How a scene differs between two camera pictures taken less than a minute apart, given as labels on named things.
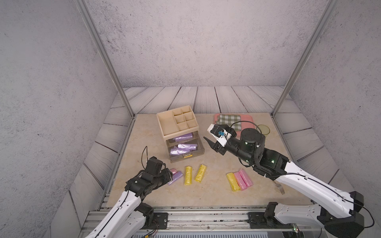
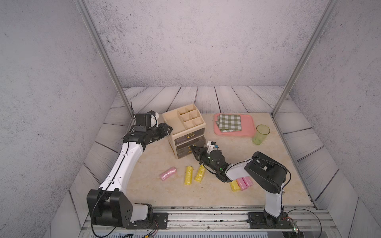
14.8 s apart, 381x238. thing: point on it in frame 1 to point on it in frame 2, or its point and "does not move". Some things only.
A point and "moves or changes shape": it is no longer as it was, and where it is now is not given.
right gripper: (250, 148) to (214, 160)
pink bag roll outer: (242, 179) does not move
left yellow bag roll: (188, 175) does not move
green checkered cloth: (229, 119) does not move
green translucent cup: (263, 129) does not move
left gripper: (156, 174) to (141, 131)
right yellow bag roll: (232, 182) does not move
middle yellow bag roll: (201, 173) does not move
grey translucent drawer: (185, 147) moves or changes shape
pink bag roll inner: (241, 183) does not move
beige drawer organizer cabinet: (177, 122) moves or changes shape
